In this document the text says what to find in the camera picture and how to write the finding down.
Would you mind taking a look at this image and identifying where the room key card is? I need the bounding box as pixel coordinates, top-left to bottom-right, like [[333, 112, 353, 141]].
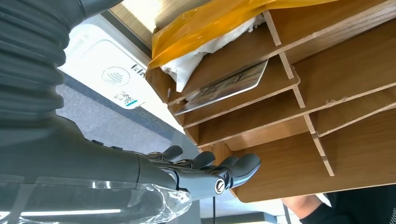
[[173, 59, 269, 117]]

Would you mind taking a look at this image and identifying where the white card reader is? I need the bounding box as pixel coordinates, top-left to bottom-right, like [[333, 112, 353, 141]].
[[58, 14, 186, 133]]

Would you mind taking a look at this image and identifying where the brown divider box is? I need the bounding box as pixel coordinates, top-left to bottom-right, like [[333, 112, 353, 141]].
[[145, 0, 396, 204]]

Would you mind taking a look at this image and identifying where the yellow plastic film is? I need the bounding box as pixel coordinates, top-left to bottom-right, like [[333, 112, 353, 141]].
[[148, 0, 341, 69]]

